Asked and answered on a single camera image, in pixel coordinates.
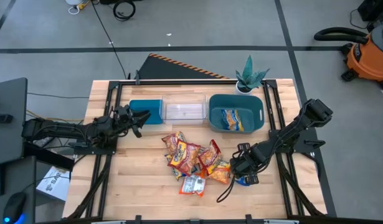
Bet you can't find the white printed paper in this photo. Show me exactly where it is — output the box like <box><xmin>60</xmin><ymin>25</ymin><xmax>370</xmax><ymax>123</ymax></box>
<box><xmin>35</xmin><ymin>166</ymin><xmax>70</xmax><ymax>202</ymax></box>

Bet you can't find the small blue plastic bin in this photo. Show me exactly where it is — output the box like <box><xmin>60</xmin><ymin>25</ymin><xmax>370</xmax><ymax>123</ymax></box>
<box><xmin>128</xmin><ymin>99</ymin><xmax>164</xmax><ymax>125</ymax></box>

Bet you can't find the black cable loop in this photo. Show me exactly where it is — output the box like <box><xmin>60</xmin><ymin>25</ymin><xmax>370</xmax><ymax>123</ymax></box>
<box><xmin>216</xmin><ymin>175</ymin><xmax>237</xmax><ymax>203</ymax></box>

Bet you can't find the dark grey desk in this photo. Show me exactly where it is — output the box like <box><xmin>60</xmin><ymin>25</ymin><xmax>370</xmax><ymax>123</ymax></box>
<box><xmin>0</xmin><ymin>155</ymin><xmax>37</xmax><ymax>224</ymax></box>
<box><xmin>0</xmin><ymin>77</ymin><xmax>29</xmax><ymax>167</ymax></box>

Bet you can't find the white round object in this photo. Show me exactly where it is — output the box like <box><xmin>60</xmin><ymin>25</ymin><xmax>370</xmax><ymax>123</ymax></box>
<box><xmin>65</xmin><ymin>0</ymin><xmax>83</xmax><ymax>16</ymax></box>

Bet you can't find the orange chicken Maruchan noodle packet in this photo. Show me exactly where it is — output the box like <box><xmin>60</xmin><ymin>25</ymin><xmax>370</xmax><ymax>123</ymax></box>
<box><xmin>206</xmin><ymin>160</ymin><xmax>232</xmax><ymax>185</ymax></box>

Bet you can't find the thin black cable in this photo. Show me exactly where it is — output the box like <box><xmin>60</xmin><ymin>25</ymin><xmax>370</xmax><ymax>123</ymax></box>
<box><xmin>26</xmin><ymin>92</ymin><xmax>90</xmax><ymax>100</ymax></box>

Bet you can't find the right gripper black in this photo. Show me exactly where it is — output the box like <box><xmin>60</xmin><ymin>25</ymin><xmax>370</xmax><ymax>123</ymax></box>
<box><xmin>230</xmin><ymin>142</ymin><xmax>268</xmax><ymax>185</ymax></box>

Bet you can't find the red Maruchan noodle packet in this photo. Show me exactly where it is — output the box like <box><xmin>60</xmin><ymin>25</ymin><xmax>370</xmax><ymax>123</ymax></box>
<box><xmin>197</xmin><ymin>139</ymin><xmax>224</xmax><ymax>175</ymax></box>
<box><xmin>161</xmin><ymin>131</ymin><xmax>187</xmax><ymax>156</ymax></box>
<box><xmin>167</xmin><ymin>140</ymin><xmax>202</xmax><ymax>177</ymax></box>

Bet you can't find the long black floor cable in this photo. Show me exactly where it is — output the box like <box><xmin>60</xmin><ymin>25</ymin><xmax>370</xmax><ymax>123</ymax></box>
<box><xmin>90</xmin><ymin>0</ymin><xmax>130</xmax><ymax>80</ymax></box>

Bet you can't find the black case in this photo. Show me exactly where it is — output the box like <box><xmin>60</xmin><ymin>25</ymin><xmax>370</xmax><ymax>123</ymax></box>
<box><xmin>357</xmin><ymin>0</ymin><xmax>383</xmax><ymax>22</ymax></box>

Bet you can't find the orange shop vacuum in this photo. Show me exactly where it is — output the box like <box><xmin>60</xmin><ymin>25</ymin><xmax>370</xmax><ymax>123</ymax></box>
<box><xmin>314</xmin><ymin>21</ymin><xmax>383</xmax><ymax>91</ymax></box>

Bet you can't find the teal bin with handle slots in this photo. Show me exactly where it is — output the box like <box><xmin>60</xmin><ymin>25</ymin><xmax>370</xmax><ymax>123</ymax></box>
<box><xmin>208</xmin><ymin>93</ymin><xmax>265</xmax><ymax>134</ymax></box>

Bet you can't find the orange noodle packet label side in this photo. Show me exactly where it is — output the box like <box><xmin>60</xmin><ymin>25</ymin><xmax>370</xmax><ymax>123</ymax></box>
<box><xmin>178</xmin><ymin>174</ymin><xmax>207</xmax><ymax>198</ymax></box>

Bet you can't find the black mat with striped edge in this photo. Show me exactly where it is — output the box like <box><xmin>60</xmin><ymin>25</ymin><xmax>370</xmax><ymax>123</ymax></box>
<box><xmin>138</xmin><ymin>52</ymin><xmax>231</xmax><ymax>80</ymax></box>

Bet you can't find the teal plant in white pot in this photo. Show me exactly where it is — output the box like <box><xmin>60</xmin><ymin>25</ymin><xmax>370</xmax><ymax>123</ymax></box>
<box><xmin>234</xmin><ymin>55</ymin><xmax>271</xmax><ymax>95</ymax></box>

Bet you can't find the black aluminium table frame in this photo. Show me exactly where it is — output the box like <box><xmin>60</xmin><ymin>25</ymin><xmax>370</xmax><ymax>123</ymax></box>
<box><xmin>66</xmin><ymin>79</ymin><xmax>328</xmax><ymax>220</ymax></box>

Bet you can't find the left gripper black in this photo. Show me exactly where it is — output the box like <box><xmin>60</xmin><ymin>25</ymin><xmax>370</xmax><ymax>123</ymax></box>
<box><xmin>111</xmin><ymin>105</ymin><xmax>151</xmax><ymax>139</ymax></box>

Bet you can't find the clear plastic bin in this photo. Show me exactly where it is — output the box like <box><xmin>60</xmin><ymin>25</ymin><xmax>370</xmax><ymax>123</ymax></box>
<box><xmin>161</xmin><ymin>94</ymin><xmax>208</xmax><ymax>125</ymax></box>

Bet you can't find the black computer mouse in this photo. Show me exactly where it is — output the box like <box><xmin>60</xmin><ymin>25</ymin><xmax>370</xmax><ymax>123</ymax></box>
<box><xmin>2</xmin><ymin>192</ymin><xmax>27</xmax><ymax>224</ymax></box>

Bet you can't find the coiled black cable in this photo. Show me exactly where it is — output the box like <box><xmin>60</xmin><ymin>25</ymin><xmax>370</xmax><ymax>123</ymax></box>
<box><xmin>112</xmin><ymin>0</ymin><xmax>136</xmax><ymax>22</ymax></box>

